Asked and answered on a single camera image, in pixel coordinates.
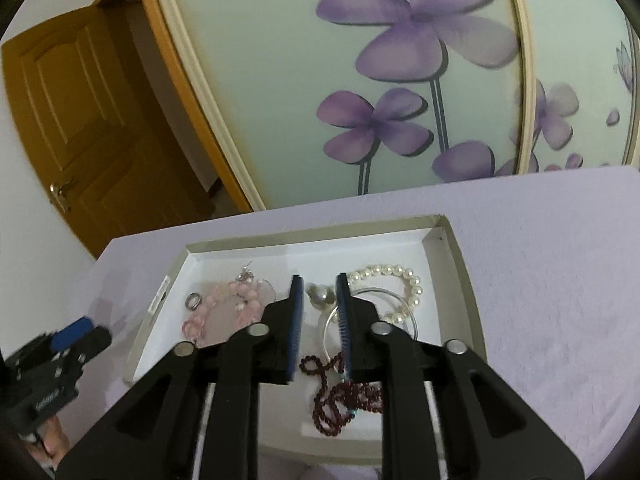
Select wooden room door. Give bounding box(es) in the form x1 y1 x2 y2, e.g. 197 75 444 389
0 7 216 261

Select silver bangle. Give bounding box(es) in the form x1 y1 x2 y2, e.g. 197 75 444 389
322 287 420 361

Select grey cardboard box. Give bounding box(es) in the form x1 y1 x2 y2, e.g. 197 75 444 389
122 214 488 463

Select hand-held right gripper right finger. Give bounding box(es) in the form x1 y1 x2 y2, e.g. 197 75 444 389
335 272 586 480

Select dark red bead bracelet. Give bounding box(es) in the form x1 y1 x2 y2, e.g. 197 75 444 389
299 352 386 438

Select large flower wardrobe sliding door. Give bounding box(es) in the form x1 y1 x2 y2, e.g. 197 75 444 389
135 0 531 211

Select butterfly print wardrobe sliding door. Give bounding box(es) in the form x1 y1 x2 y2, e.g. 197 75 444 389
505 0 640 176

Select white pearl bracelet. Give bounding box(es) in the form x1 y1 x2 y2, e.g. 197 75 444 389
347 264 423 325

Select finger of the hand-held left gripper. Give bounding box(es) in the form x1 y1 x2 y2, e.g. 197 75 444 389
52 316 113 363

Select brass door handle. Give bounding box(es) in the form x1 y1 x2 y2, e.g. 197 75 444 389
48 180 73 213

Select purple bedsheet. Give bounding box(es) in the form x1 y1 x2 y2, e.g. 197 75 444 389
52 165 640 480

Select small silver pearl earrings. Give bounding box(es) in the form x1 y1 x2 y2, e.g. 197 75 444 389
235 260 268 311

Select pink bead bracelet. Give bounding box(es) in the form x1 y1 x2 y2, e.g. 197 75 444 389
182 280 278 348

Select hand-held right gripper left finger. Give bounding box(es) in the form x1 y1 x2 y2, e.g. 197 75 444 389
55 274 306 480

